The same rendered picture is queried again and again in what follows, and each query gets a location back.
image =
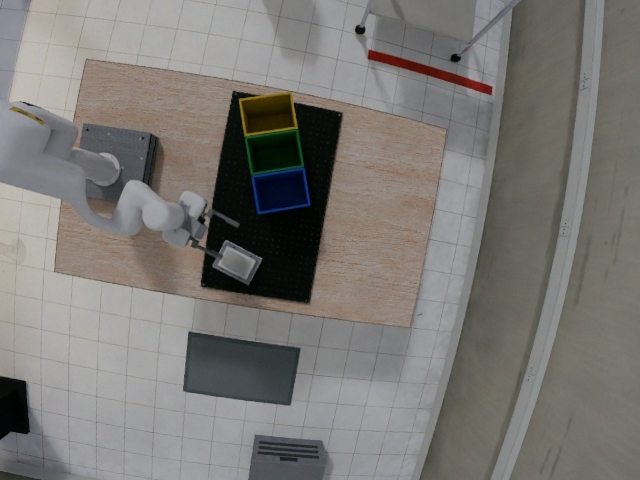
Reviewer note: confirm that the blue bin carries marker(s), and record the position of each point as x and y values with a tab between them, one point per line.
282	192

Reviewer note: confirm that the yellow open-top bin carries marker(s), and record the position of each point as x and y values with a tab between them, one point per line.
268	112

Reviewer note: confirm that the green open-top bin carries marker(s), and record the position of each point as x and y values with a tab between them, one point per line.
273	152

